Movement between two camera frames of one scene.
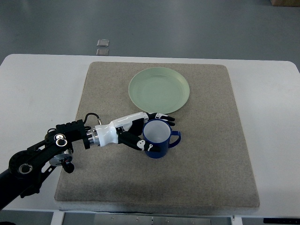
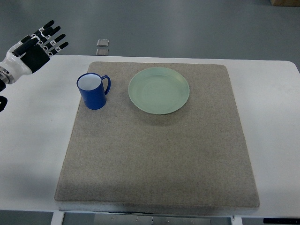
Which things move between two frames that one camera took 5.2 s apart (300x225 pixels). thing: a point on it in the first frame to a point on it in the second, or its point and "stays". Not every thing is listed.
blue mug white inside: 159,132 to 93,88
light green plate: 159,90 stays
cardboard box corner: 292,3 stays
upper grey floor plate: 103,42 stays
